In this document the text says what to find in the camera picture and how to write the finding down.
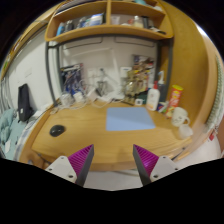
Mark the plaid bedding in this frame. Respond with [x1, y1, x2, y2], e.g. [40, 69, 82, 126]
[0, 108, 24, 161]

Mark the white lotion pump bottle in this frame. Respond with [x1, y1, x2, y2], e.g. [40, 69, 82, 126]
[145, 80, 161, 112]

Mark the wooden shelf unit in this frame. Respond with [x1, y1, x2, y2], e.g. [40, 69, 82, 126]
[44, 0, 175, 44]

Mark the white wall-mounted box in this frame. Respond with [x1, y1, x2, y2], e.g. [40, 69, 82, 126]
[119, 66, 133, 79]

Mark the robot model kit box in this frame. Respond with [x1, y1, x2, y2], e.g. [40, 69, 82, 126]
[59, 63, 85, 96]

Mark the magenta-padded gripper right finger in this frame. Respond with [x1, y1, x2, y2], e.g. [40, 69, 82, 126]
[132, 143, 181, 187]

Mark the red yellow chips can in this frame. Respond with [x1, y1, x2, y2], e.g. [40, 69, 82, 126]
[165, 84, 185, 118]

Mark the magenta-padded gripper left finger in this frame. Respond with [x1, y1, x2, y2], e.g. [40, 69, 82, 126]
[44, 143, 95, 188]

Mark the translucent plastic cup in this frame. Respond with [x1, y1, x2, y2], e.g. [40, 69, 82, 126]
[178, 124, 194, 140]

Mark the clear dome container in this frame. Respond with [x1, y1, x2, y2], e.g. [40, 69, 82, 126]
[59, 92, 74, 108]

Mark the black computer mouse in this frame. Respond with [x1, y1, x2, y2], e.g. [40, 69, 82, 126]
[49, 124, 67, 138]

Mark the grey metal shelf frame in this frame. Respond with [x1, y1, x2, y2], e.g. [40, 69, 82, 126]
[44, 34, 174, 104]

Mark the brick-built tree figure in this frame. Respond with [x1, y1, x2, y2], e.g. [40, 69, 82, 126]
[123, 68, 148, 101]

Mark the clear glass jar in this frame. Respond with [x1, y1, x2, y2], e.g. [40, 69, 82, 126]
[97, 80, 108, 96]

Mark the white blue spray bottle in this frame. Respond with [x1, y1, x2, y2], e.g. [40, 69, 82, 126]
[157, 70, 167, 101]

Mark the white charger block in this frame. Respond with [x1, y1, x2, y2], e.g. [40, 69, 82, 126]
[73, 92, 85, 103]

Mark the light blue mouse pad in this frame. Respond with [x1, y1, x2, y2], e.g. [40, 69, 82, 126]
[105, 106, 157, 132]

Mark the colourful figure box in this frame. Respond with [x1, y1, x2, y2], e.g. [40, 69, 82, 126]
[133, 54, 156, 89]

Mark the black hanging bag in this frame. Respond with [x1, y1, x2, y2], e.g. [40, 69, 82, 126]
[17, 83, 35, 123]

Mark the white mug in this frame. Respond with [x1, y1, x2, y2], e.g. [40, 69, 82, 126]
[170, 106, 191, 128]

